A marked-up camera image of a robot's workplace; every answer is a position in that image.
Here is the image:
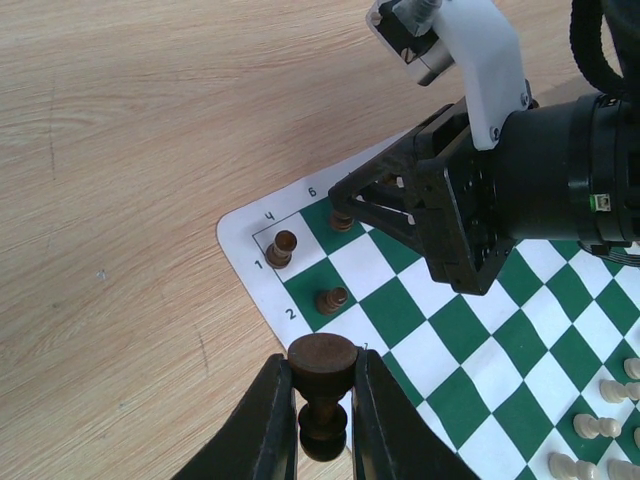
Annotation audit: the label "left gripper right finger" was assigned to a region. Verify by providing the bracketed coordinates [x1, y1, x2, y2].
[352, 349, 478, 480]

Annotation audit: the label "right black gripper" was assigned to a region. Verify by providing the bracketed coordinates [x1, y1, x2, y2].
[329, 99, 515, 295]

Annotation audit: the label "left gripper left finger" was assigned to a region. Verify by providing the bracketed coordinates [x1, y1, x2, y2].
[174, 354, 298, 479]

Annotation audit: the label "dark brown knight piece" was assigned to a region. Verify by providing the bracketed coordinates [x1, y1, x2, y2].
[329, 210, 354, 233]

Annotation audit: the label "dark brown chess piece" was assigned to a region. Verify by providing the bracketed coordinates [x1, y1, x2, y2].
[265, 230, 297, 269]
[287, 333, 358, 462]
[315, 286, 349, 316]

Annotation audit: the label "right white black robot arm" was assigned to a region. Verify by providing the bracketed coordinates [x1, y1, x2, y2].
[329, 1, 639, 295]

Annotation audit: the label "green white chess board mat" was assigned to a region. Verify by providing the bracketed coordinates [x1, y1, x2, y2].
[217, 150, 639, 479]

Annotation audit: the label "light wooden chess piece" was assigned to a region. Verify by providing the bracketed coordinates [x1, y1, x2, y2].
[599, 380, 640, 403]
[623, 357, 640, 380]
[548, 452, 600, 480]
[607, 459, 640, 480]
[573, 413, 622, 439]

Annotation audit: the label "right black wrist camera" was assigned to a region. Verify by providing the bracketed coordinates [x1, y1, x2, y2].
[366, 0, 532, 151]

